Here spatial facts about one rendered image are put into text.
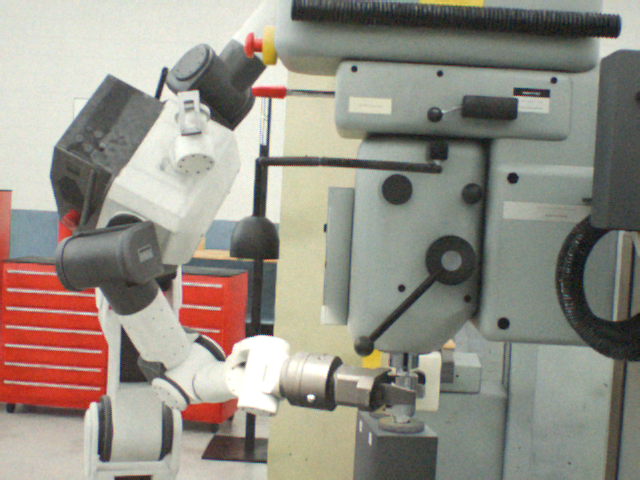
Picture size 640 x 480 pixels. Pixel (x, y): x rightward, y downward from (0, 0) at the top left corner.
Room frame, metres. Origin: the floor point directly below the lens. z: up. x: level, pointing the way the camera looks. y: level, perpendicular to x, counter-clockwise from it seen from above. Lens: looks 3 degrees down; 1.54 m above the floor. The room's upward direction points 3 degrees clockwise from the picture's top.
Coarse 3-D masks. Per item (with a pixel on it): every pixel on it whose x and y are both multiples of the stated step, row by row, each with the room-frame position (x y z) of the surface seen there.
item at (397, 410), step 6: (396, 384) 1.46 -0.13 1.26; (402, 384) 1.46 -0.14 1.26; (408, 384) 1.46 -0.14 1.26; (414, 384) 1.47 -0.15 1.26; (390, 408) 1.47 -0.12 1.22; (396, 408) 1.46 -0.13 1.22; (402, 408) 1.46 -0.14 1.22; (408, 408) 1.46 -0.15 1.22; (414, 408) 1.47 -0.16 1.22; (390, 414) 1.47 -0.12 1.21; (396, 414) 1.46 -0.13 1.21; (402, 414) 1.46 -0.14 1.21; (408, 414) 1.46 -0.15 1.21; (414, 414) 1.47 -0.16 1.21
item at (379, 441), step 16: (368, 416) 1.96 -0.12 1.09; (384, 416) 1.92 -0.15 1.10; (416, 416) 1.97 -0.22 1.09; (368, 432) 1.88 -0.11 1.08; (384, 432) 1.83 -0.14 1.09; (400, 432) 1.83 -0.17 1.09; (416, 432) 1.83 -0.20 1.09; (432, 432) 1.85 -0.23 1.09; (368, 448) 1.87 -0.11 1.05; (384, 448) 1.80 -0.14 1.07; (400, 448) 1.81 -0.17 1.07; (416, 448) 1.81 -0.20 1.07; (432, 448) 1.82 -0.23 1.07; (368, 464) 1.87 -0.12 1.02; (384, 464) 1.80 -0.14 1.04; (400, 464) 1.81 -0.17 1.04; (416, 464) 1.81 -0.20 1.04; (432, 464) 1.82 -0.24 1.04
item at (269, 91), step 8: (256, 88) 1.58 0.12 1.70; (264, 88) 1.58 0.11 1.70; (272, 88) 1.58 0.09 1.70; (280, 88) 1.58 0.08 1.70; (256, 96) 1.59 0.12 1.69; (264, 96) 1.59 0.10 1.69; (272, 96) 1.58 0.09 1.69; (280, 96) 1.58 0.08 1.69; (304, 96) 1.59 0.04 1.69; (312, 96) 1.59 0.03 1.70; (320, 96) 1.59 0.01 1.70; (328, 96) 1.58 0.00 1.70
